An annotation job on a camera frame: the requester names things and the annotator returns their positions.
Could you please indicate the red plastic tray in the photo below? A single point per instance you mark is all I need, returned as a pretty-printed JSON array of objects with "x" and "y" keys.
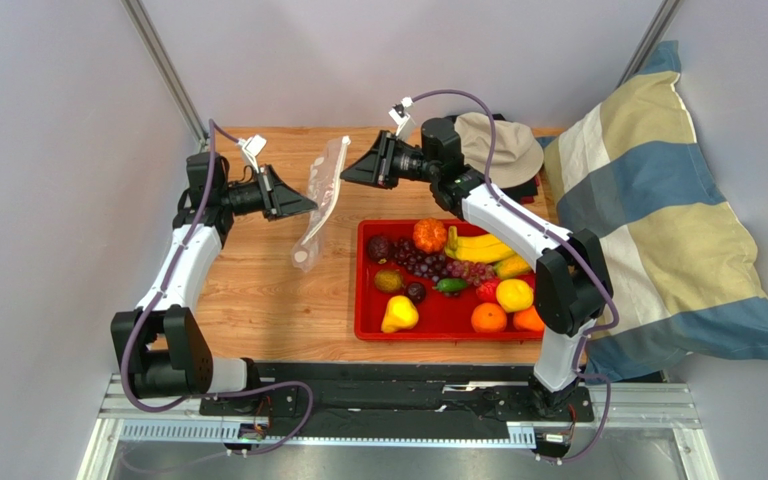
[{"x": 441, "y": 318}]

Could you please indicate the dark purple plum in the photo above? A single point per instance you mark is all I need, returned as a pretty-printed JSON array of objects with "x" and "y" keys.
[{"x": 416, "y": 292}]

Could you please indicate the aluminium frame post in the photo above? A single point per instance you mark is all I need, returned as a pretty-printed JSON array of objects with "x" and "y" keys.
[
  {"x": 659, "y": 24},
  {"x": 155, "y": 47}
]

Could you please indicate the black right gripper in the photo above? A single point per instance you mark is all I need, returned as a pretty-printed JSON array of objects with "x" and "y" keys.
[{"x": 386, "y": 159}]

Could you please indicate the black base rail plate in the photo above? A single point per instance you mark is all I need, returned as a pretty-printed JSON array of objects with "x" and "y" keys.
[{"x": 391, "y": 401}]

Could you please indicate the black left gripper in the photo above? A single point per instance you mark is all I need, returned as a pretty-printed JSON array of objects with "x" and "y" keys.
[{"x": 276, "y": 198}]

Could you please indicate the orange fruit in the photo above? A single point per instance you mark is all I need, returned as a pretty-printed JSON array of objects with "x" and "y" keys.
[
  {"x": 528, "y": 320},
  {"x": 489, "y": 318}
]

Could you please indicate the beige bucket hat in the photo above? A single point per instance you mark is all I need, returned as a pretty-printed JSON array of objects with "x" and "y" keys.
[{"x": 500, "y": 150}]

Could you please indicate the small green pepper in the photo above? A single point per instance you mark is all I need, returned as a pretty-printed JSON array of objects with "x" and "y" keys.
[{"x": 451, "y": 286}]

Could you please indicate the yellow green mango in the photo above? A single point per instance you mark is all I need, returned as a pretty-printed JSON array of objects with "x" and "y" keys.
[{"x": 512, "y": 267}]

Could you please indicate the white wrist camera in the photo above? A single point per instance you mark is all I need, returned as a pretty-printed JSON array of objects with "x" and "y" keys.
[
  {"x": 400, "y": 114},
  {"x": 250, "y": 149}
]

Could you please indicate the folded black red clothes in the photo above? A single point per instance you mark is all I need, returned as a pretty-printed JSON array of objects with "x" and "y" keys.
[{"x": 524, "y": 190}]

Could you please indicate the left aluminium frame post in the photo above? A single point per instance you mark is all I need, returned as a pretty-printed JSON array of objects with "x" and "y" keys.
[{"x": 155, "y": 47}]

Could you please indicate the yellow banana bunch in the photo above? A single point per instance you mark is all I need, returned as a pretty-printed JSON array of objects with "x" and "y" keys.
[{"x": 484, "y": 248}]

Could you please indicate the small orange pumpkin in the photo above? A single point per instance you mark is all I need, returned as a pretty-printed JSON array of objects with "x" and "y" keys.
[{"x": 430, "y": 235}]

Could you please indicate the light purple grape bunch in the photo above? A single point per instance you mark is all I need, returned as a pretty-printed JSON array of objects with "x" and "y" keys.
[{"x": 474, "y": 273}]

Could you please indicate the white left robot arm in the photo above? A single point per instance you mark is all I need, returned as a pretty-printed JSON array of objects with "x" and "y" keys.
[{"x": 158, "y": 344}]

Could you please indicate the brown kiwi fruit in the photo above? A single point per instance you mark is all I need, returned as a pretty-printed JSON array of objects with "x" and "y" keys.
[{"x": 389, "y": 281}]

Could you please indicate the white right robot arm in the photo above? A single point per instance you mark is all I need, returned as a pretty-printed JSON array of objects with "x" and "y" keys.
[{"x": 572, "y": 285}]

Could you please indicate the aluminium base frame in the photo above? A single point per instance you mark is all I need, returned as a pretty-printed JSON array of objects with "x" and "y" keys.
[{"x": 640, "y": 431}]

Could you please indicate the orange fruit front right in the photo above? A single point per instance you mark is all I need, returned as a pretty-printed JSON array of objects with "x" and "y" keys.
[{"x": 528, "y": 320}]

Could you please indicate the right aluminium frame post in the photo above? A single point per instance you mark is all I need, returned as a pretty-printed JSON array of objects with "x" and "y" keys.
[{"x": 659, "y": 24}]

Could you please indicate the red apple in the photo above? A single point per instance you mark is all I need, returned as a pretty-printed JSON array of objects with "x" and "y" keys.
[{"x": 530, "y": 279}]

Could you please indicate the orange fruit front left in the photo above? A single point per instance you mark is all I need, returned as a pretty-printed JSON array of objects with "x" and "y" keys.
[{"x": 489, "y": 318}]

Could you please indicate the yellow pear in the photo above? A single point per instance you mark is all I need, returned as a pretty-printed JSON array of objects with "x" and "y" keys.
[{"x": 400, "y": 314}]

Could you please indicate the dark purple grape bunch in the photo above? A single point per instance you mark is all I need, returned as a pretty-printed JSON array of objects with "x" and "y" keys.
[{"x": 430, "y": 266}]

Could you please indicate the clear dotted zip top bag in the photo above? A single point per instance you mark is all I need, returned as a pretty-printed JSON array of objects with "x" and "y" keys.
[{"x": 324, "y": 186}]

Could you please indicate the blue yellow striped pillow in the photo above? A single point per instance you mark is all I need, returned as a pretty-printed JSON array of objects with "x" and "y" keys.
[{"x": 681, "y": 263}]

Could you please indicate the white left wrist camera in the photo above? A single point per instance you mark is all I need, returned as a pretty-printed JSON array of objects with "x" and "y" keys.
[{"x": 250, "y": 149}]

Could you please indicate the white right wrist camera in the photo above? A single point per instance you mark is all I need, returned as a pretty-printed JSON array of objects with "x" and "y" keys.
[{"x": 400, "y": 114}]

